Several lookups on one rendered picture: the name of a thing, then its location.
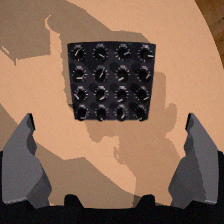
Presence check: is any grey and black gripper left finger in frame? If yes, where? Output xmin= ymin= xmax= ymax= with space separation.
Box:
xmin=0 ymin=113 xmax=52 ymax=224

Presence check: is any black knob box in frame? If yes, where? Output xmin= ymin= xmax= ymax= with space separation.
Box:
xmin=67 ymin=41 xmax=156 ymax=122

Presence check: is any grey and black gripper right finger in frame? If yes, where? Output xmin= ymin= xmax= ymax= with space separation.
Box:
xmin=168 ymin=113 xmax=224 ymax=224

